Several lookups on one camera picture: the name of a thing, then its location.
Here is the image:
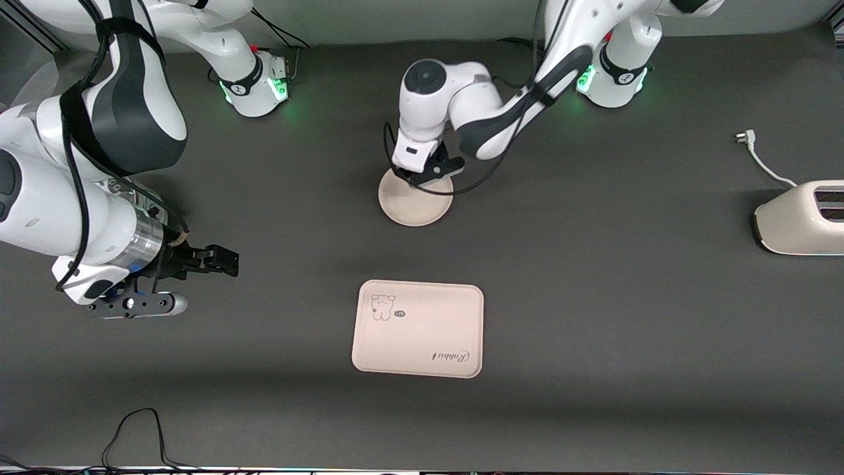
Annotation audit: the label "round beige plate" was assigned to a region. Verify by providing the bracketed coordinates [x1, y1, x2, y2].
[378, 168, 454, 228]

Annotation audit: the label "beige rabbit print tray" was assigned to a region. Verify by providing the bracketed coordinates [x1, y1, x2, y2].
[351, 280, 485, 379]

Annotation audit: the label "translucent plastic cover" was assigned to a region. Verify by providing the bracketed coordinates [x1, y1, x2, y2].
[10, 58, 70, 113]

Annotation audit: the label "white toaster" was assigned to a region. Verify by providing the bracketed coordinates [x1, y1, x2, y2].
[753, 180, 844, 256]

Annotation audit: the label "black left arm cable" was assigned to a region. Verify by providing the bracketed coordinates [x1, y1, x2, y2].
[382, 0, 568, 197]

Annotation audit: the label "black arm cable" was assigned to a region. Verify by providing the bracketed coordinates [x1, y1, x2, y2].
[382, 0, 568, 197]
[56, 0, 192, 291]

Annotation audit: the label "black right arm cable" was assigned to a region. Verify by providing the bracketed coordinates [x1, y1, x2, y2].
[56, 0, 192, 291]

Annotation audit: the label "thin black loose cable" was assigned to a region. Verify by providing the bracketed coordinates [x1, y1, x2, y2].
[102, 408, 198, 472]

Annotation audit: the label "black left arm base cables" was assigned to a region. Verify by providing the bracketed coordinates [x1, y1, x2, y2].
[497, 36, 549, 67]

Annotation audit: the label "white toaster power cable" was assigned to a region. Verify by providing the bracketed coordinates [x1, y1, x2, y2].
[735, 129, 799, 189]

